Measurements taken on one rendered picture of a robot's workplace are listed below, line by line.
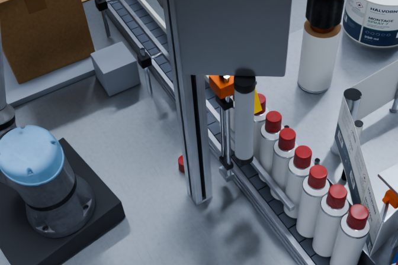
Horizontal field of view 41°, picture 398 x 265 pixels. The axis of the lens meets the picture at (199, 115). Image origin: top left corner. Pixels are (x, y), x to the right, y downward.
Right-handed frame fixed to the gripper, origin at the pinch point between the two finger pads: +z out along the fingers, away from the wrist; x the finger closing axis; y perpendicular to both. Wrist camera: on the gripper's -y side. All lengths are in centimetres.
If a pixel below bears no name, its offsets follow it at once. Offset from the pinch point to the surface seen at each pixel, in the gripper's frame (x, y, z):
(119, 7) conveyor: 36.3, -2.2, 0.3
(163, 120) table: -1.4, -10.5, 27.9
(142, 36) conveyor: 21.3, -2.2, 9.0
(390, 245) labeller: -61, 8, 49
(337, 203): -61, -1, 35
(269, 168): -37, -1, 36
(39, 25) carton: 17.9, -29.3, -4.7
